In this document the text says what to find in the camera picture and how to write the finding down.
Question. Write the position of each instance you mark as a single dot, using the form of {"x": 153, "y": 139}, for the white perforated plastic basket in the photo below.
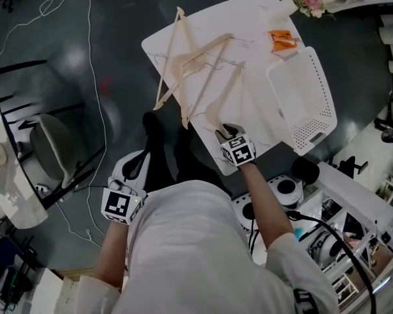
{"x": 301, "y": 90}

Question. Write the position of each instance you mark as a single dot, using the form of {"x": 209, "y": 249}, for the wooden hanger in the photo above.
{"x": 183, "y": 59}
{"x": 227, "y": 87}
{"x": 183, "y": 20}

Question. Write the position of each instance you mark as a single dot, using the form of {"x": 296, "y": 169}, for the orange packet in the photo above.
{"x": 280, "y": 39}

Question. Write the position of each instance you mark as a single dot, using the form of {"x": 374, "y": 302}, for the curved white marble counter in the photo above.
{"x": 10, "y": 188}

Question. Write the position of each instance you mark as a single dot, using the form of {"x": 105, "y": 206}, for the black metal frame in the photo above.
{"x": 19, "y": 65}

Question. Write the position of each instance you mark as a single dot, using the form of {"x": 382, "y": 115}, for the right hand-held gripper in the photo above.
{"x": 239, "y": 150}

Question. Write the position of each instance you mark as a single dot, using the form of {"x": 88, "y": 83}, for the white power strip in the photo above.
{"x": 43, "y": 190}

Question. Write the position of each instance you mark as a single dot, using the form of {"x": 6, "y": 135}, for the white vase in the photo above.
{"x": 286, "y": 10}

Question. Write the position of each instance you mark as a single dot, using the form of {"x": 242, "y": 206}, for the grey armchair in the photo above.
{"x": 52, "y": 146}

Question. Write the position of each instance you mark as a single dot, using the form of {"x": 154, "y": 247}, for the black wheeled equipment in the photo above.
{"x": 388, "y": 136}

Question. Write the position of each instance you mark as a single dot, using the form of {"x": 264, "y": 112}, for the person's left forearm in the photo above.
{"x": 113, "y": 254}

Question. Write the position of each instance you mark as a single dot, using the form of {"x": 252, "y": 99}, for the white round device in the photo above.
{"x": 245, "y": 213}
{"x": 327, "y": 249}
{"x": 286, "y": 188}

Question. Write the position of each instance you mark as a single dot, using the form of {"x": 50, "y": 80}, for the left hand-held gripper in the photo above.
{"x": 118, "y": 206}

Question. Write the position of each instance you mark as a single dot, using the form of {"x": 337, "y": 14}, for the person's white shirt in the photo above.
{"x": 199, "y": 247}

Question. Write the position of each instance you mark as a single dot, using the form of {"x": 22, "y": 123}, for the person's right forearm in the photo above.
{"x": 265, "y": 208}

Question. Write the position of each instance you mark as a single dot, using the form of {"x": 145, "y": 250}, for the white shelf rack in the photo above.
{"x": 347, "y": 188}

